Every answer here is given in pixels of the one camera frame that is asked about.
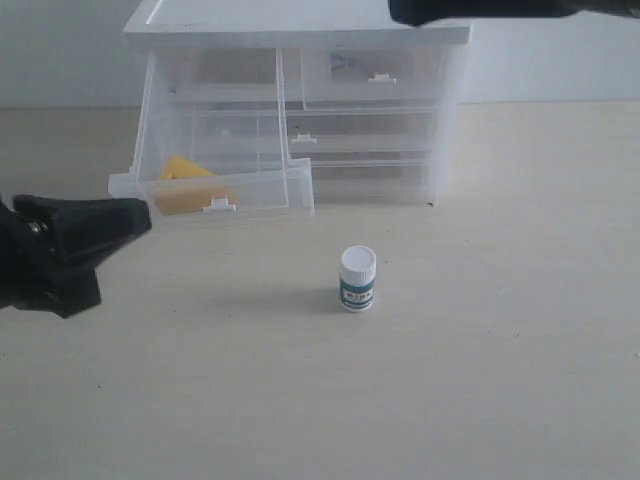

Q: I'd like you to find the white pill bottle teal label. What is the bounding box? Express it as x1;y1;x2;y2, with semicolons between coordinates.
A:
339;245;377;312

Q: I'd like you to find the bottom wide clear drawer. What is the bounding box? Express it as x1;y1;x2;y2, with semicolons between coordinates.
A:
310;151;446;205

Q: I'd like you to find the white plastic drawer cabinet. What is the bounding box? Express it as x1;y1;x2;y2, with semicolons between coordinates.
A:
123;0;473;210

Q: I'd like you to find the middle wide clear drawer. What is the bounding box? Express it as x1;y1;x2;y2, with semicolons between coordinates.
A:
286;112;438;153

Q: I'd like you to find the yellow cheese wedge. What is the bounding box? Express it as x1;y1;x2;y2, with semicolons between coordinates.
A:
153;155;237;215

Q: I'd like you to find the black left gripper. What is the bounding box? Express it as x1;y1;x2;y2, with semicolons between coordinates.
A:
1;195;152;318

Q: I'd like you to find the wide clear drawer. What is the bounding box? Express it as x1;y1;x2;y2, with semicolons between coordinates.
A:
310;151;446;205
286;112;438;153

